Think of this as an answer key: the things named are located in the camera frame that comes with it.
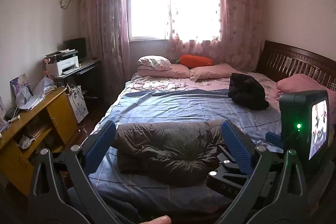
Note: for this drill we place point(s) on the white floral pillow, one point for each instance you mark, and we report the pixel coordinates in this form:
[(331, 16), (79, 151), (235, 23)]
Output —
[(153, 61)]

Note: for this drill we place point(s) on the small white cloth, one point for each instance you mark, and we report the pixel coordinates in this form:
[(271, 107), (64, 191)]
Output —
[(194, 78)]

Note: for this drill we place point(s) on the pink pillow near headboard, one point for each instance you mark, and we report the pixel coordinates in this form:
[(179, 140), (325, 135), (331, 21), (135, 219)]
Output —
[(302, 82)]

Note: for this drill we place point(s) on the black folded jacket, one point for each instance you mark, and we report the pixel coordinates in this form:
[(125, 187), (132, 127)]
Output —
[(246, 92)]

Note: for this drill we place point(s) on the pile of papers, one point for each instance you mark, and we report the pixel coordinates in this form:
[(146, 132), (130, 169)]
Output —
[(34, 98)]

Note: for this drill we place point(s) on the brown hooded puffer jacket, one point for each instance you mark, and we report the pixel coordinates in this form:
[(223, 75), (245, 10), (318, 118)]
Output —
[(168, 150)]

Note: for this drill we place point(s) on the pink toy figure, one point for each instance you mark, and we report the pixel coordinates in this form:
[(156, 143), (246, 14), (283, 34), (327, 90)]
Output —
[(47, 66)]

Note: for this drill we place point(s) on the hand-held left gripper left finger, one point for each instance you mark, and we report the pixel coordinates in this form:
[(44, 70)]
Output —
[(101, 145)]

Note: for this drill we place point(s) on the black monitor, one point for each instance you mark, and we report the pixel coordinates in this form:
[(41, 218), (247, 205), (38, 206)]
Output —
[(76, 47)]

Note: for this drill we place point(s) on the dark wooden headboard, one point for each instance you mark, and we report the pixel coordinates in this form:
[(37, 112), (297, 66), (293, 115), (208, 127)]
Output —
[(288, 56)]

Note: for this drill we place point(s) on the window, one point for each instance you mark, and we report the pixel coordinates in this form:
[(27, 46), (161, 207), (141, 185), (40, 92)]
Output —
[(149, 3)]

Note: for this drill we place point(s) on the orange carrot plush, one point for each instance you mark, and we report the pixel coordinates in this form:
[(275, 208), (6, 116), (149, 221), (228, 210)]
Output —
[(194, 60)]

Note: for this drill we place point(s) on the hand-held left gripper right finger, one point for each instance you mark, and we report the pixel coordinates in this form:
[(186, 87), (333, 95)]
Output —
[(236, 148)]

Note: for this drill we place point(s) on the white printer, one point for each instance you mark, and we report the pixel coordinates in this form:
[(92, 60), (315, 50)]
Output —
[(63, 66)]

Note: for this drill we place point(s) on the pink floral curtain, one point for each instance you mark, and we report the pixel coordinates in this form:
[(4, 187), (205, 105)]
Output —
[(241, 16), (105, 16)]

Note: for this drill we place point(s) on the yellow wooden desk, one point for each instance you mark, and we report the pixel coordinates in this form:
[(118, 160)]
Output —
[(52, 108)]

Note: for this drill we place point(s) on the photo print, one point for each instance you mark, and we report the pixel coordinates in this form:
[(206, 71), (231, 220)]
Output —
[(18, 83)]

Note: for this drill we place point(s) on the bed with blue striped sheet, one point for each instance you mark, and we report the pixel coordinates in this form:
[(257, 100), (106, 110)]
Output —
[(170, 106)]

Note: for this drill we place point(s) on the wall socket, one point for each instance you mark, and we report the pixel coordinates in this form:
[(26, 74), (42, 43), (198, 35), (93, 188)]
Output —
[(61, 3)]

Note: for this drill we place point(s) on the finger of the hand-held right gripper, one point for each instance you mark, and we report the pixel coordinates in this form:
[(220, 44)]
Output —
[(274, 139), (223, 182)]

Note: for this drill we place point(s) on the black computer desk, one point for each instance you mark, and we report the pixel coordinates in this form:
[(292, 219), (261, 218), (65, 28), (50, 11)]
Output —
[(89, 64)]

